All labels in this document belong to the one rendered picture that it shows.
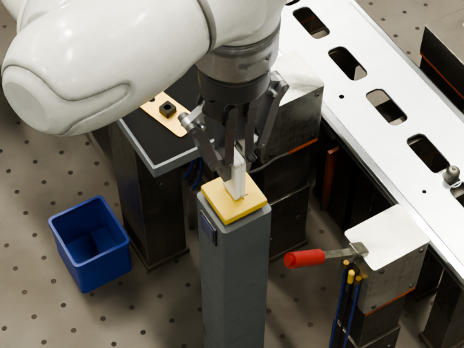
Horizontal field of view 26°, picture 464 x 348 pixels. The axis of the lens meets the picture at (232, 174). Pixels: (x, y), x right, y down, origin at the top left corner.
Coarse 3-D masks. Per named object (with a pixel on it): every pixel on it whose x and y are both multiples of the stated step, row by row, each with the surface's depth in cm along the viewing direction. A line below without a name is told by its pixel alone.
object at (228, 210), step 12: (216, 180) 122; (252, 180) 122; (204, 192) 122; (216, 192) 121; (228, 192) 121; (252, 192) 121; (216, 204) 120; (228, 204) 120; (240, 204) 120; (252, 204) 120; (264, 204) 121; (228, 216) 119; (240, 216) 120
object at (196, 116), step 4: (200, 104) 105; (196, 108) 106; (200, 108) 105; (192, 112) 106; (196, 112) 105; (200, 112) 105; (188, 116) 106; (192, 116) 106; (196, 116) 105; (200, 116) 106; (204, 116) 106; (184, 120) 106; (188, 120) 106; (192, 120) 105; (196, 120) 106; (200, 120) 106; (184, 124) 106; (200, 124) 106; (184, 128) 106; (204, 128) 106
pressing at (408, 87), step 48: (336, 0) 163; (288, 48) 157; (336, 48) 158; (384, 48) 157; (336, 96) 151; (432, 96) 151; (384, 144) 146; (432, 144) 146; (384, 192) 141; (432, 192) 141; (432, 240) 136
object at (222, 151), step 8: (232, 112) 105; (232, 120) 107; (216, 128) 111; (224, 128) 108; (232, 128) 108; (216, 136) 112; (224, 136) 109; (232, 136) 110; (216, 144) 113; (224, 144) 111; (232, 144) 111; (224, 152) 112; (232, 152) 112; (224, 160) 113; (232, 160) 114
